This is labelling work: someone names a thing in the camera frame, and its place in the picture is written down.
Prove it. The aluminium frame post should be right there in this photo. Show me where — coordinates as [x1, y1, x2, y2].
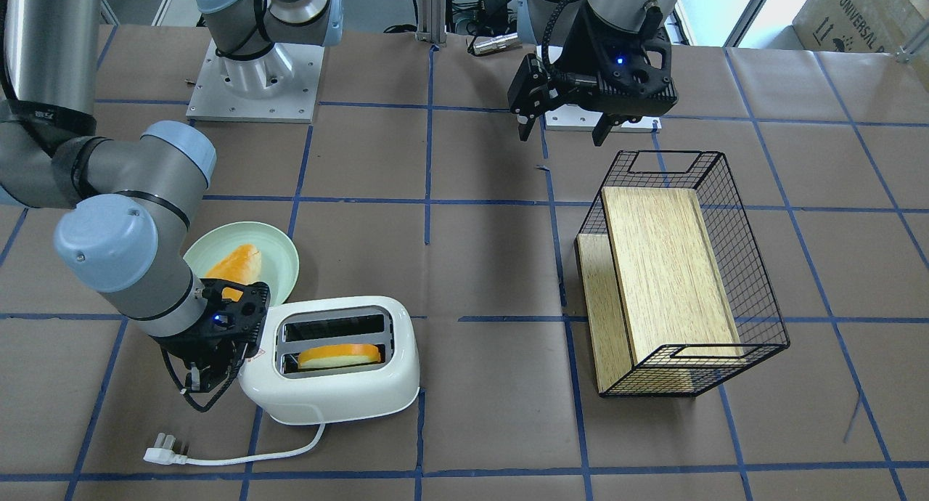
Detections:
[414, 0, 448, 48]

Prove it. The light green plate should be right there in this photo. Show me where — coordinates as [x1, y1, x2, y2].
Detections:
[184, 221, 300, 306]

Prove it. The black power adapter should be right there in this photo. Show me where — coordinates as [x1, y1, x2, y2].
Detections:
[476, 0, 509, 36]

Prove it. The cardboard box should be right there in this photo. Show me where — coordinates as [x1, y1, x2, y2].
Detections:
[792, 0, 928, 52]

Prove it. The white toaster power cord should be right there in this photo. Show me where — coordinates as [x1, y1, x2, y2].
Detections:
[142, 420, 327, 466]

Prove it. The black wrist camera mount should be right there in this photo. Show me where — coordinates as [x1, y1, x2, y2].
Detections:
[539, 0, 678, 106]
[154, 279, 270, 412]

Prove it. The black wire basket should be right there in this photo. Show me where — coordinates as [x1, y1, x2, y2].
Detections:
[575, 150, 790, 397]

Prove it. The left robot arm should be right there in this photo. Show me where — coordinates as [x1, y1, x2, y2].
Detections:
[507, 0, 678, 146]

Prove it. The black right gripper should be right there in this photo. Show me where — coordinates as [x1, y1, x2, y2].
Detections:
[160, 335, 251, 393]

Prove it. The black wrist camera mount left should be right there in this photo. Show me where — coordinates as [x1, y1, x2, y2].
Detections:
[539, 0, 678, 106]

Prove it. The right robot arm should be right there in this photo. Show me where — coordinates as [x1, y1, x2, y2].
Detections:
[2, 0, 344, 393]

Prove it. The bread slice in toaster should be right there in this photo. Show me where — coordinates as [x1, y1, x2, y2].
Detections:
[298, 343, 382, 371]

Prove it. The white toaster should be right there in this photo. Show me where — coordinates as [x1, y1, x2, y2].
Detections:
[239, 296, 420, 425]

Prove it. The triangular bread on plate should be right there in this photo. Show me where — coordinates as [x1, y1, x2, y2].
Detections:
[205, 243, 263, 285]

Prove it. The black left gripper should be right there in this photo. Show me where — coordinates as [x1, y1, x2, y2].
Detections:
[507, 51, 679, 147]

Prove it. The wooden shelf in basket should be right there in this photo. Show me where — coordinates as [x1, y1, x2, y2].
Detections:
[576, 187, 745, 397]

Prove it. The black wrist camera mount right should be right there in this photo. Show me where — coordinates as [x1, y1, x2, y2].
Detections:
[154, 279, 270, 412]

